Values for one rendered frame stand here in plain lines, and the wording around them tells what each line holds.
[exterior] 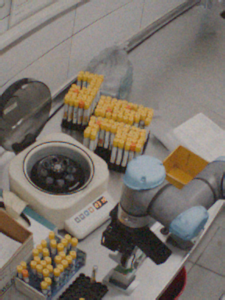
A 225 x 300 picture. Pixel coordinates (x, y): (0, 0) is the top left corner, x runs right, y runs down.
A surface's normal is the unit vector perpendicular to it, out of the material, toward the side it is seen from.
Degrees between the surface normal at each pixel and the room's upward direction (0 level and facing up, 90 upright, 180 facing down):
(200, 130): 1
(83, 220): 25
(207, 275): 0
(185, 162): 90
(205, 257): 0
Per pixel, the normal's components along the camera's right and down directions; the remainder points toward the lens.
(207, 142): 0.11, -0.71
